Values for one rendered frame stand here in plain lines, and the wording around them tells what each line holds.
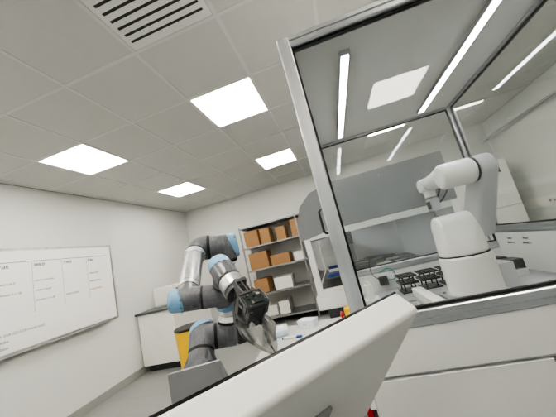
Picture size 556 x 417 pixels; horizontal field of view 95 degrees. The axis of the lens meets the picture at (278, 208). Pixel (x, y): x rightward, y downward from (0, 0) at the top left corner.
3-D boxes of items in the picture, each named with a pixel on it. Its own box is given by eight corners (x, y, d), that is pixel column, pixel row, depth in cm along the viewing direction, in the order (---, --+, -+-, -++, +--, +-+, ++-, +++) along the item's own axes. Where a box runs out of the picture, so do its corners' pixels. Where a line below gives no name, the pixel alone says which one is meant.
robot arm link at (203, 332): (189, 361, 117) (191, 333, 128) (219, 355, 120) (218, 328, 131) (185, 347, 111) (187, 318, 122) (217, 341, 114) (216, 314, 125)
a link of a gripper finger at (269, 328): (278, 339, 58) (258, 310, 65) (274, 357, 60) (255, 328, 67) (289, 333, 60) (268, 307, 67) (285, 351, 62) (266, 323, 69)
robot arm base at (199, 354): (176, 371, 102) (179, 347, 110) (189, 387, 111) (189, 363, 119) (213, 361, 104) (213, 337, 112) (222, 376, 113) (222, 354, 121)
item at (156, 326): (141, 375, 394) (131, 294, 414) (185, 344, 505) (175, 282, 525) (182, 368, 380) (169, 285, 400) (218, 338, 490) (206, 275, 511)
